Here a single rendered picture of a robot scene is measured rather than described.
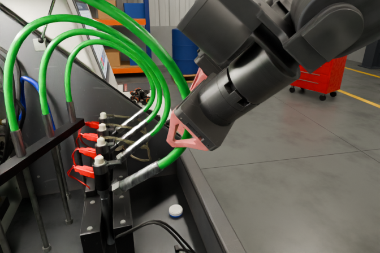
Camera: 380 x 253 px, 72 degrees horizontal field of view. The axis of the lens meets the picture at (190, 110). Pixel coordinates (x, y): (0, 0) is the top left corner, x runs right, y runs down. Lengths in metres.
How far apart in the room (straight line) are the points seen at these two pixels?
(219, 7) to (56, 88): 0.65
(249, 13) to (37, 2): 0.67
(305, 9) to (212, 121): 0.15
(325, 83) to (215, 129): 4.34
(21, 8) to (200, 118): 0.65
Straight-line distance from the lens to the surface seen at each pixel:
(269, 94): 0.28
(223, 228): 0.61
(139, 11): 5.79
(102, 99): 0.82
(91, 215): 0.63
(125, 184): 0.44
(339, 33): 0.23
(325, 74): 4.61
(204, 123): 0.30
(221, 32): 0.25
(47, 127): 0.70
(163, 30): 6.99
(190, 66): 5.33
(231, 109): 0.29
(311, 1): 0.24
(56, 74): 0.82
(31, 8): 0.85
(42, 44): 0.80
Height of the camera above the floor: 1.39
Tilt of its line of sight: 21 degrees down
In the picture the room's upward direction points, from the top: straight up
